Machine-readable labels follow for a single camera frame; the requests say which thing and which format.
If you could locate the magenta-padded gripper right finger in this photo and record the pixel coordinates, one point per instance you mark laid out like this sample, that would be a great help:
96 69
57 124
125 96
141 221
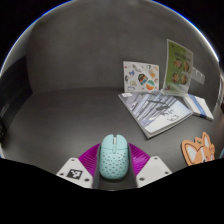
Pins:
153 168

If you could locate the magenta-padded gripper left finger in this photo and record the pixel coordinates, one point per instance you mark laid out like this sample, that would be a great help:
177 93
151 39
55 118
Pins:
71 170

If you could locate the mint green computer mouse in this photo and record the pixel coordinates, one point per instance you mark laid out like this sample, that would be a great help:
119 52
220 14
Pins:
113 160

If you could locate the orange corgi-shaped mouse pad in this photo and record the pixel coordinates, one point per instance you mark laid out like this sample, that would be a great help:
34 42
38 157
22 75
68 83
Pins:
196 151

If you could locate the grey striped magazine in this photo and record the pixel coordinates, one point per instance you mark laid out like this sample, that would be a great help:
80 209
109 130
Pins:
156 111

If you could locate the white book with blue stripe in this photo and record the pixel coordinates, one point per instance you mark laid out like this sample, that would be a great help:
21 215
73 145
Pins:
200 106

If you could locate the white sticker sheet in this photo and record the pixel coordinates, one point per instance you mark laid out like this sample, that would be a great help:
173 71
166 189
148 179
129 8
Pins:
140 76

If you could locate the green menu sign stand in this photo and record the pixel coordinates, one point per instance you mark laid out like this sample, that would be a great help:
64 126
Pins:
178 68

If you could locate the white wall socket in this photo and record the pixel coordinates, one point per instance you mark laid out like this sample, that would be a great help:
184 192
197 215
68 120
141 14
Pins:
196 74
202 77

